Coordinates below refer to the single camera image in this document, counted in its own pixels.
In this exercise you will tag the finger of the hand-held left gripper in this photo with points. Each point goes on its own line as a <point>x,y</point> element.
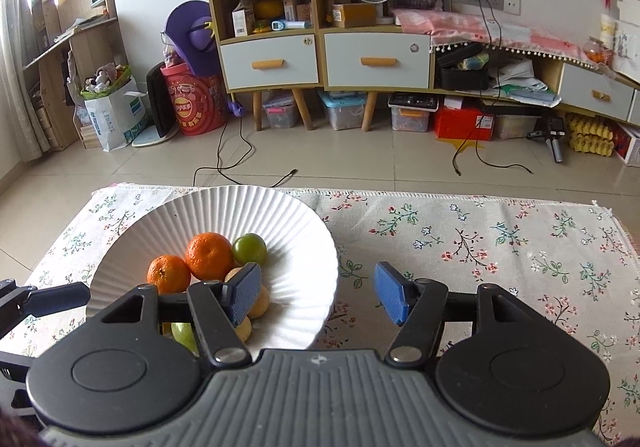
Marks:
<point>57,299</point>

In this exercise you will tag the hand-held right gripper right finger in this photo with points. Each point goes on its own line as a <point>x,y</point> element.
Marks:
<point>392,294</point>

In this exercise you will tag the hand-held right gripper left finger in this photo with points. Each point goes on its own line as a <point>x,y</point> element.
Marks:
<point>245,294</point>

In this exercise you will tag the yellow round fruit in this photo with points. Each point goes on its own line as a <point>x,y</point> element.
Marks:
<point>244,329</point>
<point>260,304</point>

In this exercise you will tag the orange mandarin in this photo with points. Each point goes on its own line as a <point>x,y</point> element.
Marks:
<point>167,272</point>
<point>210,254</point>

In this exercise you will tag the white ribbed plate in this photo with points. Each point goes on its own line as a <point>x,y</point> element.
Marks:
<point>220,212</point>

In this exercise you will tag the small green fruit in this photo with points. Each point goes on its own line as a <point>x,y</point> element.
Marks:
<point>249,249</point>
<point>184,334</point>

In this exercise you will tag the dark maroon clothing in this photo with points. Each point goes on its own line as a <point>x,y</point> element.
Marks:
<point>15,429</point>

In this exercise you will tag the floral tablecloth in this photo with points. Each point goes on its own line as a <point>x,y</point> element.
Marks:
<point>450,237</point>

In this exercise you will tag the yellow paper sheet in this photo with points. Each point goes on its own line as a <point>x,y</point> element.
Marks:
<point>462,145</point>

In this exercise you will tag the stack of books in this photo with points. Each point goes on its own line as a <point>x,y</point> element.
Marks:
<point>90,137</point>

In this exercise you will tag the clear box with black lid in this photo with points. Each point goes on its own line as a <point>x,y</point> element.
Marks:
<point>410,119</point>

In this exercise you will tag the red box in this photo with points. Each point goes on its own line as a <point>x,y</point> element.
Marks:
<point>460,124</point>

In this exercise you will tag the clear storage box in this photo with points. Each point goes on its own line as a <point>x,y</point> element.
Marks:
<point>280,114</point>

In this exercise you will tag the clear box with blue lid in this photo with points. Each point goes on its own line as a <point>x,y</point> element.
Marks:
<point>342,114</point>

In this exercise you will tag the white paper bag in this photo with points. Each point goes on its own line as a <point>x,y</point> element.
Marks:
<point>115,117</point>

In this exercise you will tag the red printed bucket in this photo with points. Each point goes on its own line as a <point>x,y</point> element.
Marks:
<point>192,102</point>

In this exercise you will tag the black panel on white base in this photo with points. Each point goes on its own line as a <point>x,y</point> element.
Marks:
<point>160,102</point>

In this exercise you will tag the black handheld device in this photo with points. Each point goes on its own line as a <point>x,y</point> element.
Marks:
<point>556,147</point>

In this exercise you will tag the low wooden drawer cabinet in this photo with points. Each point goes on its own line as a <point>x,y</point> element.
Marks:
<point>350,72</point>

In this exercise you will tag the plush toys in bag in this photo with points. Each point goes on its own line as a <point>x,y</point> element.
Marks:
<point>105,77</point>

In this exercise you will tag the black case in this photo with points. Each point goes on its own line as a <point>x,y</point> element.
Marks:
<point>462,77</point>

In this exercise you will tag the tall wooden shelf cabinet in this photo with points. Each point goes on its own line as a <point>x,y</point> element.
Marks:
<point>270,62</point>

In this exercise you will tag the yellow green bundle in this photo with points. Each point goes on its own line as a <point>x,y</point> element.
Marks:
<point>475,61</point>

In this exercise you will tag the light curtain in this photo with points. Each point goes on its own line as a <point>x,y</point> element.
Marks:
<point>15,52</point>

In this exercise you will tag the white plastic bags pile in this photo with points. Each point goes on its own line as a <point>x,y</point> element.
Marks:
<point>520,77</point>

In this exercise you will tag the stack of yellow egg trays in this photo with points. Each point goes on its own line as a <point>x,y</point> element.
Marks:
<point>592,137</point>

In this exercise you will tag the wooden bookshelf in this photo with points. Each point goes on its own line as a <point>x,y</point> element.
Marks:
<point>95,42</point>

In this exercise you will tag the white infrared thermometer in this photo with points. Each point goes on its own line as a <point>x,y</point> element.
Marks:
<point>290,25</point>

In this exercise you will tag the red white carton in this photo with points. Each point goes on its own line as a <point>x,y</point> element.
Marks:
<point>627,147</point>

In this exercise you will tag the pink cloth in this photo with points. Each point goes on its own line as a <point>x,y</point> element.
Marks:
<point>450,22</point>

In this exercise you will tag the purple plush toy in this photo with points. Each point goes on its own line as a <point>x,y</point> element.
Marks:
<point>187,22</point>

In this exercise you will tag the brown cardboard box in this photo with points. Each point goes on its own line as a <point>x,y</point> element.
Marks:
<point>355,16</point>

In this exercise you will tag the yellow round object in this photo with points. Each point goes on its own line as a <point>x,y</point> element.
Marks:
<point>270,9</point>

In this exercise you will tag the small brown box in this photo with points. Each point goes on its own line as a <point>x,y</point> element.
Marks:
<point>291,9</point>

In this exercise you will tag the long wooden stand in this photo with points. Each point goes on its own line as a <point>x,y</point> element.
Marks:
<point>595,87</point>

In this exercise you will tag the white paper boxes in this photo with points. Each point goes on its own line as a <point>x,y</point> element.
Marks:
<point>625,42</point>

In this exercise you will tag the white wall socket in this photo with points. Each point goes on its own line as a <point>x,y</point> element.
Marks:
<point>511,5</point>

